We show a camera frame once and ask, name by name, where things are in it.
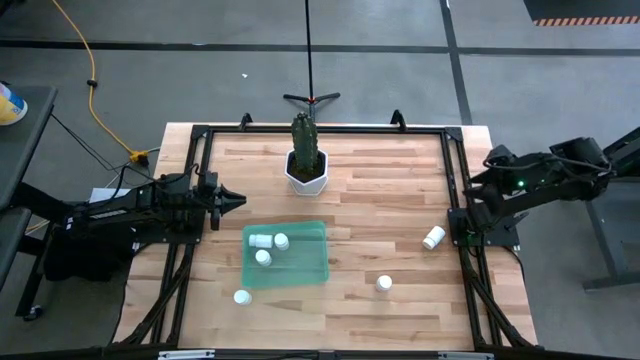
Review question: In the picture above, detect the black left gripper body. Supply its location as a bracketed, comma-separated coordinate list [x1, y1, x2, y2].
[197, 187, 225, 231]

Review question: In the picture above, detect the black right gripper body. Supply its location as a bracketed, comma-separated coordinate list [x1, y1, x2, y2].
[463, 173, 507, 211]

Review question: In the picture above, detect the teal translucent plastic basket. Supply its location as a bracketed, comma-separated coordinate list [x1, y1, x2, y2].
[241, 220, 331, 290]

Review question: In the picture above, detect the white hexagonal plant pot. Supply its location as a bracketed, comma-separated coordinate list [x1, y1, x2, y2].
[284, 148, 330, 197]

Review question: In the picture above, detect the green cactus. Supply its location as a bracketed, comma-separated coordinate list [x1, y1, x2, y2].
[291, 112, 320, 176]

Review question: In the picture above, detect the white paper sheet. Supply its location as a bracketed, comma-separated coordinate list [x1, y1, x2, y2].
[88, 187, 119, 204]

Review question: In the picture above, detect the black tripod stand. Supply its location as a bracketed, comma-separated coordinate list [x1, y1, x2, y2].
[282, 0, 342, 121]

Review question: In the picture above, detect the black fabric cover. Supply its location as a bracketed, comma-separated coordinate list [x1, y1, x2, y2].
[43, 227, 136, 282]

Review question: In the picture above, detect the black metal cart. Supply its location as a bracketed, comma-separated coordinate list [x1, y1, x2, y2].
[582, 125, 640, 292]

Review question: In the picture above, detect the dark grey side table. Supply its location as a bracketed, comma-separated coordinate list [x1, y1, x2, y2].
[0, 82, 59, 294]

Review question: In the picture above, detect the black mat with hazard stripe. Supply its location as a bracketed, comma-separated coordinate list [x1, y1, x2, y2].
[523, 0, 640, 27]

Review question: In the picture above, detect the yellow blue white container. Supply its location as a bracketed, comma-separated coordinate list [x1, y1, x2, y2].
[0, 82, 29, 126]

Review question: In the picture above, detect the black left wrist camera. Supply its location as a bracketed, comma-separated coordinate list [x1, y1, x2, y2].
[198, 170, 220, 195]

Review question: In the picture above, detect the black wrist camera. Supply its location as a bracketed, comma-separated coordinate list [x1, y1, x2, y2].
[481, 143, 517, 175]
[198, 170, 220, 195]

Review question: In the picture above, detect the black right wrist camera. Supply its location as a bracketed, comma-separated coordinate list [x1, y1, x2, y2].
[481, 143, 517, 175]

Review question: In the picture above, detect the black metal table frame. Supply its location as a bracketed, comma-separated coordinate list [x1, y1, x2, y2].
[113, 109, 536, 351]

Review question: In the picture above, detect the silver metal bracket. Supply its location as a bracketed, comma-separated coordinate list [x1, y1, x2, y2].
[158, 349, 216, 360]
[438, 351, 495, 360]

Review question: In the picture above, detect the thin black floor cable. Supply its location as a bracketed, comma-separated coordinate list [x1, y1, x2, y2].
[49, 113, 156, 184]

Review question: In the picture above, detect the yellow extension cable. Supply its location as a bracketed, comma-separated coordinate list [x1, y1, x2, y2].
[49, 0, 151, 166]

